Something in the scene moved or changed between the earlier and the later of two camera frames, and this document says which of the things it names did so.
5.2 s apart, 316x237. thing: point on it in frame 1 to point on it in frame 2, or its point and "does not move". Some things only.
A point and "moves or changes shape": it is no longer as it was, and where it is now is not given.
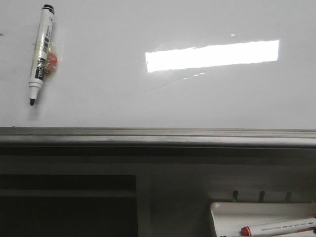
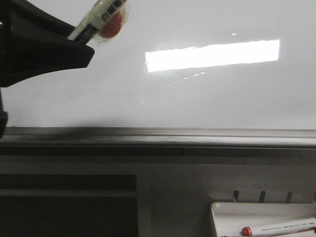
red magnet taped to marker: [52, 62] moves or changes shape
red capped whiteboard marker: [278, 227] does not move
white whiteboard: [215, 64] does not move
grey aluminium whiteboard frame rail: [113, 141] does not move
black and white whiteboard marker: [42, 51] moves or changes shape
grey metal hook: [235, 195] does not move
